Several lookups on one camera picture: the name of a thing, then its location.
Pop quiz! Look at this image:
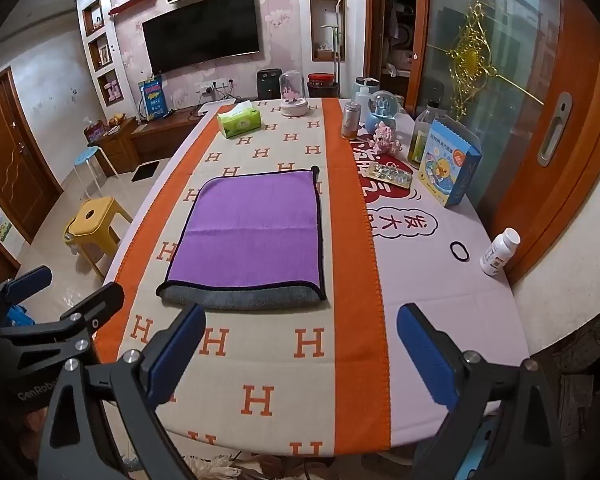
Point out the white squeeze bottle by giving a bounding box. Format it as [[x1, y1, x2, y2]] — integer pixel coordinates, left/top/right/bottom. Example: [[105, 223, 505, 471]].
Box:
[[352, 76, 381, 117]]

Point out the blue snow globe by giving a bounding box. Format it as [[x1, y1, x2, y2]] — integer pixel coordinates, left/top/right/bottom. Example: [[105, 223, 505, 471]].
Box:
[[364, 90, 401, 134]]

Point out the wooden television cabinet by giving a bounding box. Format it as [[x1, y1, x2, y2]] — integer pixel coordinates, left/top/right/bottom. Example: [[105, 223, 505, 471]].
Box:
[[87, 102, 261, 175]]

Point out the silver drink can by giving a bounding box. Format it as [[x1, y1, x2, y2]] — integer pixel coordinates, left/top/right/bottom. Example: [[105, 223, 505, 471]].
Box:
[[341, 101, 364, 140]]

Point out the pink crochet toy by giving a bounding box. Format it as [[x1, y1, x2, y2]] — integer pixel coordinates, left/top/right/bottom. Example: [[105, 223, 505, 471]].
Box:
[[370, 122, 402, 154]]

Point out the glass dome ornament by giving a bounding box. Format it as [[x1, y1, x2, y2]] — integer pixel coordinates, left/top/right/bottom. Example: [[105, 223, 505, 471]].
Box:
[[279, 70, 310, 117]]

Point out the green tissue pack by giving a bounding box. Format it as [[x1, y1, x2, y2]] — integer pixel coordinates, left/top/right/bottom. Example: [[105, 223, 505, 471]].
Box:
[[216, 101, 264, 139]]

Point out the yellow plastic stool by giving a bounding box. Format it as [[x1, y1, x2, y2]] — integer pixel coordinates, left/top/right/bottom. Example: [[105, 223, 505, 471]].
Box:
[[63, 196, 134, 280]]

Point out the black heater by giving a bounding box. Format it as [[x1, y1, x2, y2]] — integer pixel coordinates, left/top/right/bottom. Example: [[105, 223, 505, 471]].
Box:
[[256, 67, 285, 102]]

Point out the blue round stool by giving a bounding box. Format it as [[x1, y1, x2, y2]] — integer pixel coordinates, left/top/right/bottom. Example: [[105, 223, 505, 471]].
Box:
[[73, 145, 121, 197]]

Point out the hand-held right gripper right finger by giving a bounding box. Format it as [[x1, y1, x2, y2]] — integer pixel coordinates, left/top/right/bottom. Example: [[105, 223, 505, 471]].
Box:
[[396, 303, 566, 480]]

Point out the blue upright box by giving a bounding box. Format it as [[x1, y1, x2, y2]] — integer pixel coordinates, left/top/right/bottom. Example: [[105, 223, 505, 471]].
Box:
[[138, 75, 167, 122]]

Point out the orange and beige patterned blanket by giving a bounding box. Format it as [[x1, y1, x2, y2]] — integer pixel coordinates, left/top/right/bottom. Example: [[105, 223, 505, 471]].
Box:
[[94, 97, 392, 459]]

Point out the blue duck print box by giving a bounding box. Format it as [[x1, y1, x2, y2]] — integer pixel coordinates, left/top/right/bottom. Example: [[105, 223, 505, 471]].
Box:
[[417, 114, 484, 209]]

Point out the silver blister pack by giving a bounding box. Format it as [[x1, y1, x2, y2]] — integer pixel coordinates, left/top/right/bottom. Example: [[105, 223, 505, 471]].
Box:
[[367, 162, 414, 190]]

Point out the purple towel with grey back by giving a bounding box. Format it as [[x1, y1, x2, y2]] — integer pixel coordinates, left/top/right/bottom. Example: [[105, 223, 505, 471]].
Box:
[[156, 165, 329, 311]]

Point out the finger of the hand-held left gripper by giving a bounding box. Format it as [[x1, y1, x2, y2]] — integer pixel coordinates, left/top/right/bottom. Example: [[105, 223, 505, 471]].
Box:
[[0, 266, 54, 312], [0, 282, 126, 365]]

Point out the clear glass bottle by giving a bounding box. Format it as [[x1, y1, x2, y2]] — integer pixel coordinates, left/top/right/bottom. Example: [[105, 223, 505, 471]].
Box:
[[408, 101, 444, 170]]

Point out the white pill bottle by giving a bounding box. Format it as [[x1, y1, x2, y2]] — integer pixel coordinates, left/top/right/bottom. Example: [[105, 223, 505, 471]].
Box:
[[480, 227, 522, 277]]

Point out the brown wooden door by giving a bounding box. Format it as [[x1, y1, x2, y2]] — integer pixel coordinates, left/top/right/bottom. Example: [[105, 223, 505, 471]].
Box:
[[0, 67, 64, 247]]

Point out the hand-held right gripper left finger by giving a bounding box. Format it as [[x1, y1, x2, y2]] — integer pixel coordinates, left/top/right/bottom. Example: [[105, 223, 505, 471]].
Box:
[[37, 303, 208, 480]]

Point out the orange framed sliding door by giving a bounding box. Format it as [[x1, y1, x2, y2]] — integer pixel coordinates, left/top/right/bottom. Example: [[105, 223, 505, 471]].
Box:
[[489, 0, 600, 287]]

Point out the red lidded pot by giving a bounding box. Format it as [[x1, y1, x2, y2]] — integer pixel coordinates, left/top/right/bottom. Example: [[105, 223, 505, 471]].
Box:
[[307, 73, 341, 99]]

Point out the silver sliding door handle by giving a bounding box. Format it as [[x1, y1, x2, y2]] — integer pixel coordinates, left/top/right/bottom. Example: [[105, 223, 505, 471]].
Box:
[[537, 92, 573, 167]]

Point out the black wall television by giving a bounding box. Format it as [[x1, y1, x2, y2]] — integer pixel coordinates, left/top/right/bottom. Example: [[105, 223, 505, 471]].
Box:
[[141, 0, 261, 75]]

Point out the red wall shelf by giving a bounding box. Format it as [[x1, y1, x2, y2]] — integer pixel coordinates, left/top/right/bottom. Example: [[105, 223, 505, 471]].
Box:
[[108, 0, 160, 16]]

